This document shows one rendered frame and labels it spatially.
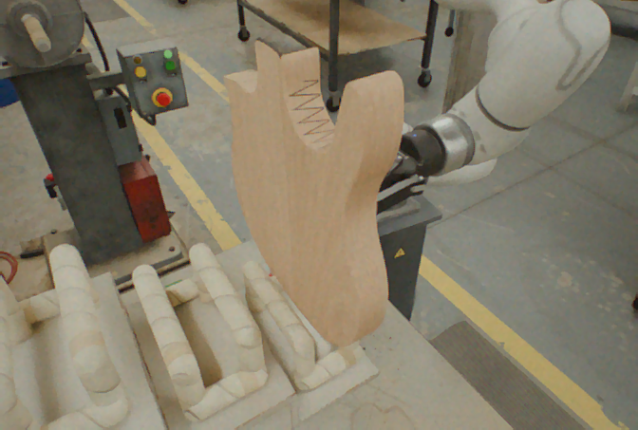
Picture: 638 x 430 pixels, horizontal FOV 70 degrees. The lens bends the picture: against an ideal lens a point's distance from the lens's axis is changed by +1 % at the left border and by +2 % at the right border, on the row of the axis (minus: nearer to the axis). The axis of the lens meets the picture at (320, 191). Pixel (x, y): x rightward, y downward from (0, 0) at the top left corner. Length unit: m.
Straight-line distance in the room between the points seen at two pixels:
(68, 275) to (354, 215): 0.33
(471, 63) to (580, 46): 0.63
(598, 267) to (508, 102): 1.94
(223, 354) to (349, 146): 0.41
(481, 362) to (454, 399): 1.21
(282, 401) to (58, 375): 0.27
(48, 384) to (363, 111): 0.48
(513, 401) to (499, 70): 1.45
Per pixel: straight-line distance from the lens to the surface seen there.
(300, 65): 0.48
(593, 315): 2.33
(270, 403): 0.66
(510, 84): 0.67
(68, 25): 1.44
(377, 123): 0.38
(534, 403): 1.96
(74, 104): 1.68
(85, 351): 0.52
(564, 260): 2.52
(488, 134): 0.73
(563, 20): 0.65
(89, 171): 1.79
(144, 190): 1.85
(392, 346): 0.82
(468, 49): 1.24
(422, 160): 0.67
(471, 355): 1.99
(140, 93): 1.51
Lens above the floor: 1.60
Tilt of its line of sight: 37 degrees down
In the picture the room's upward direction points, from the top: straight up
